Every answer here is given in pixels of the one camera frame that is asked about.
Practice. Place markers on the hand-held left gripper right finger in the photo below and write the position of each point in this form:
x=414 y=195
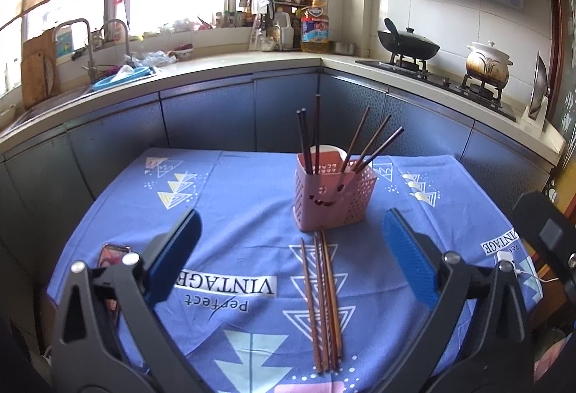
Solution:
x=407 y=253

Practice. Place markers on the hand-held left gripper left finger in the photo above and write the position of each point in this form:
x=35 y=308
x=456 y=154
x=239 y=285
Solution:
x=175 y=249

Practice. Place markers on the pink plastic utensil holder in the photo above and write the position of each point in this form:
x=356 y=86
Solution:
x=342 y=199

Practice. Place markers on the dark wooden chopstick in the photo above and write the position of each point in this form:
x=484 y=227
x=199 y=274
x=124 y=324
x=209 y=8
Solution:
x=310 y=303
x=317 y=127
x=328 y=303
x=355 y=138
x=372 y=141
x=301 y=136
x=333 y=303
x=322 y=303
x=308 y=136
x=382 y=147

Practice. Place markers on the white portable device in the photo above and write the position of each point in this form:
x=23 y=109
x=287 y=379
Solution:
x=505 y=260

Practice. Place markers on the smartphone with colourful case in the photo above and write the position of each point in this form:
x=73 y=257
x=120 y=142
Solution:
x=112 y=255

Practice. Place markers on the blue printed tablecloth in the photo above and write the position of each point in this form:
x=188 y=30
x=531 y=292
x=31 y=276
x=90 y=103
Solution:
x=243 y=217

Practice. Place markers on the white bowl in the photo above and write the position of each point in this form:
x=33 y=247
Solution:
x=330 y=148

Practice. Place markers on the steel pan lid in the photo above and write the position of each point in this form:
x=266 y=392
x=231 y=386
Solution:
x=537 y=87

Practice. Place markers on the black gas stove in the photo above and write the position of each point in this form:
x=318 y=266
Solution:
x=441 y=80

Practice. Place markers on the blue plastic basin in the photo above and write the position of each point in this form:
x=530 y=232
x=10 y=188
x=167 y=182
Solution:
x=117 y=80

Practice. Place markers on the white ceramic clay pot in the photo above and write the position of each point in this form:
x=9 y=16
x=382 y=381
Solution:
x=488 y=66

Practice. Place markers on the steel kitchen sink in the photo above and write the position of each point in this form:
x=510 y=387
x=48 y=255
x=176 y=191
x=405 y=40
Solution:
x=54 y=102

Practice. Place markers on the clear plastic bag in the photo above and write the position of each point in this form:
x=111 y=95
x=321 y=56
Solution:
x=155 y=58

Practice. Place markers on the small patterned bowl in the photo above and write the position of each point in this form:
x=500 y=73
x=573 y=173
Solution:
x=182 y=51

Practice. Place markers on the curved steel faucet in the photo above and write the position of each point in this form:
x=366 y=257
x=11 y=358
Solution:
x=127 y=46

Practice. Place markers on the black wok with lid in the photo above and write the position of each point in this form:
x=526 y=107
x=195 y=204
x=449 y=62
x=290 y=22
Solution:
x=407 y=44

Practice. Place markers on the small steel cup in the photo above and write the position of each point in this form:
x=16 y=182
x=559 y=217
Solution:
x=343 y=47

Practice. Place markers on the angular steel faucet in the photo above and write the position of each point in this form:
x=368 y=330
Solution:
x=90 y=46

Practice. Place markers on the wooden cutting board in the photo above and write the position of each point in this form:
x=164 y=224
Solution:
x=38 y=73

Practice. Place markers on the pink top spray bottle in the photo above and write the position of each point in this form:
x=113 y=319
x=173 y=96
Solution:
x=120 y=21

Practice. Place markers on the blue printed box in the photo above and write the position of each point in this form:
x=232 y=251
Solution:
x=64 y=42

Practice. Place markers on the row of seasoning bottles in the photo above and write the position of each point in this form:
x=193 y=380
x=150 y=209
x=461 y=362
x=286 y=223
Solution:
x=229 y=19

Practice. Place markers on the yellow cooking oil bottle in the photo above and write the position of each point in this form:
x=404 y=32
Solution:
x=314 y=30

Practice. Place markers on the white plastic jug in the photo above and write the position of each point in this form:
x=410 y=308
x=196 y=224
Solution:
x=281 y=30

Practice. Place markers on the brown wooden door frame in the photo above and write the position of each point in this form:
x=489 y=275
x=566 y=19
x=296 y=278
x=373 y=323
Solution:
x=564 y=37

